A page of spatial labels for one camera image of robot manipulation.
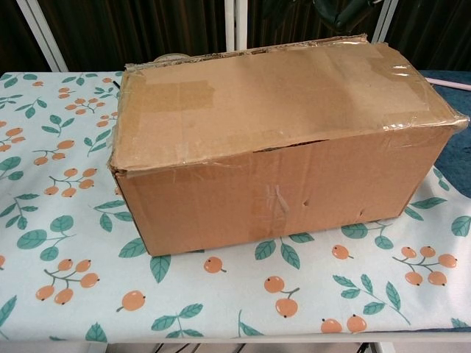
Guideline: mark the brown cardboard box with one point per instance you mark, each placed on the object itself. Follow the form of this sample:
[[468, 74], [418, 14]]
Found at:
[[276, 147]]

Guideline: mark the thin black stick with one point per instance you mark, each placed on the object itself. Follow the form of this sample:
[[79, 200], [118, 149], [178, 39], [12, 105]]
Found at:
[[117, 84]]

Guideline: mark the dark pleated curtain panel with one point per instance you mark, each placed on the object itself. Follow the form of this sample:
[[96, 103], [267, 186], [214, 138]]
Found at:
[[434, 33], [279, 22], [147, 29], [18, 44]]

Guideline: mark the white partition frame post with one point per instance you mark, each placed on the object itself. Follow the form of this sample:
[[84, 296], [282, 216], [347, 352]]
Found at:
[[42, 33], [235, 25], [382, 18]]

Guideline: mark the floral orange leaf tablecloth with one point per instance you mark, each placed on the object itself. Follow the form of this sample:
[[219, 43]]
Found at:
[[73, 220]]

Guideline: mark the clear yellowish tape roll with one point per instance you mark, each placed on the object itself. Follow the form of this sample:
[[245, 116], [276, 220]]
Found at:
[[171, 57]]

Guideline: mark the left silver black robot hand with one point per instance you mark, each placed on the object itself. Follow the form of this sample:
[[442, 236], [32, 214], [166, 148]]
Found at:
[[344, 16]]

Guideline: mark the pink toothbrush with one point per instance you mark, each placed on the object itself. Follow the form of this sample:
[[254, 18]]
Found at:
[[452, 84]]

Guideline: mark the blue felt table mat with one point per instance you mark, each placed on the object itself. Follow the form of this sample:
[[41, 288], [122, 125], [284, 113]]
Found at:
[[460, 165]]

